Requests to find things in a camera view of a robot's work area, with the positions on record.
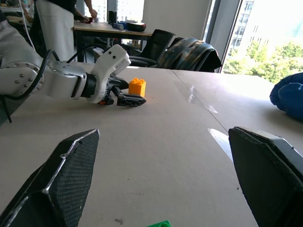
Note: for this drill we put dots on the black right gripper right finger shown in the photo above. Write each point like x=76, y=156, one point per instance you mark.
x=265, y=179

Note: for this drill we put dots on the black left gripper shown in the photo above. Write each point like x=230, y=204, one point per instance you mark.
x=113, y=88

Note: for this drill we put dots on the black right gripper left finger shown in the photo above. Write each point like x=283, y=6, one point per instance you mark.
x=68, y=170

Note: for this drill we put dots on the orange toy brick cube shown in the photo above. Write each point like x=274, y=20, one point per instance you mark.
x=137, y=87

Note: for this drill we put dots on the black office chair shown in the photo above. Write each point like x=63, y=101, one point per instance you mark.
x=157, y=45

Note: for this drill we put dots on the clear tape strip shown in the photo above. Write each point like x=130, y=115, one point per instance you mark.
x=201, y=99
x=221, y=143

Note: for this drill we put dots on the black and red case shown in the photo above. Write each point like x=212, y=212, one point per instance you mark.
x=136, y=26

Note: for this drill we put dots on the blue and white pouch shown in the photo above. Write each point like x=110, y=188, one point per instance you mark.
x=118, y=25

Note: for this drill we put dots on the wooden office desk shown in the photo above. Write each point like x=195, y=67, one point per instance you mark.
x=99, y=28

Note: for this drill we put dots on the dark jacket on chair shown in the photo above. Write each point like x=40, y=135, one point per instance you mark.
x=189, y=55

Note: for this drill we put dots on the black box on desk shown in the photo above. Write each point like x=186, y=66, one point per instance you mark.
x=112, y=17

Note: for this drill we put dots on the blue fabric bag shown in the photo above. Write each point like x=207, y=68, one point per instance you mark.
x=288, y=97

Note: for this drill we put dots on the person in white apron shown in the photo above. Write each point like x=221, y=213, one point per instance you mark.
x=55, y=28

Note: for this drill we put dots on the green toy brick cube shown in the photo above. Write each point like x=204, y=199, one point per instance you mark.
x=161, y=224

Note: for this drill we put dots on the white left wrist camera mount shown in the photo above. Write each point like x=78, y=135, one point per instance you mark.
x=111, y=61

